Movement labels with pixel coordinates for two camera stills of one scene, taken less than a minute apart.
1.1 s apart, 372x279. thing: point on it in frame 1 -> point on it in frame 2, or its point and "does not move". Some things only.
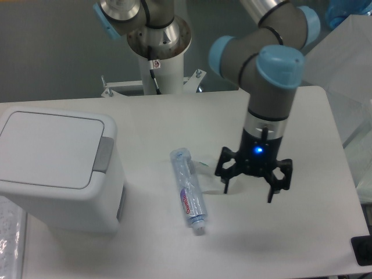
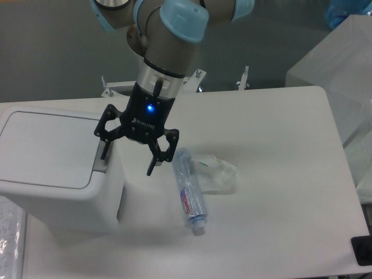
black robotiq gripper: (260, 156) -> (144, 120)
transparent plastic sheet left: (13, 239) does not move
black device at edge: (362, 247) does not move
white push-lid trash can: (67, 164) does not move
